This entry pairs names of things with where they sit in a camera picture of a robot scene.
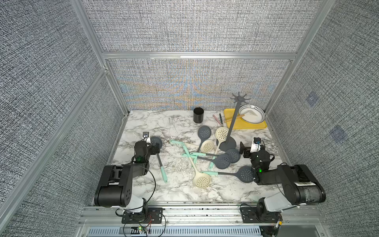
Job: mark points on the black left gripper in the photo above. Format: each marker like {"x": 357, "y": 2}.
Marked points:
{"x": 154, "y": 148}

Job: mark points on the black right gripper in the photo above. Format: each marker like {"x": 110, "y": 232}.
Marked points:
{"x": 246, "y": 149}

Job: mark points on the dark grey utensil rack stand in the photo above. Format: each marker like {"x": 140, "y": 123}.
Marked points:
{"x": 230, "y": 142}

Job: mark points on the cream skimmer long handle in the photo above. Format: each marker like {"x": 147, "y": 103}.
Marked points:
{"x": 201, "y": 180}

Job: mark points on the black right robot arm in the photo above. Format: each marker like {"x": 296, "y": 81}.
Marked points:
{"x": 298, "y": 186}

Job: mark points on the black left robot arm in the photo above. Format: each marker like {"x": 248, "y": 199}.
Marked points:
{"x": 116, "y": 182}

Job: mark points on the yellow tray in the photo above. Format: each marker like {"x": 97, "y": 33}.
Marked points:
{"x": 240, "y": 123}

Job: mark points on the white patterned plate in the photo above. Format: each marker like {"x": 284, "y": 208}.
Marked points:
{"x": 252, "y": 114}

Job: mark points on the black cup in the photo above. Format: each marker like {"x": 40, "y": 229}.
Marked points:
{"x": 198, "y": 115}

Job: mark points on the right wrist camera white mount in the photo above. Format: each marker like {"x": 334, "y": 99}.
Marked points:
{"x": 256, "y": 144}

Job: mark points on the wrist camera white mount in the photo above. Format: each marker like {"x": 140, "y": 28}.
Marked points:
{"x": 256, "y": 144}
{"x": 146, "y": 135}

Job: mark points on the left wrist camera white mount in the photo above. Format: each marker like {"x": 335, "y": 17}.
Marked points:
{"x": 146, "y": 135}

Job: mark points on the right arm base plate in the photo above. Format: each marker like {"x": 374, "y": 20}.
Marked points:
{"x": 250, "y": 215}

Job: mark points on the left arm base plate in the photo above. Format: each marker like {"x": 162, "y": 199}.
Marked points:
{"x": 151, "y": 215}

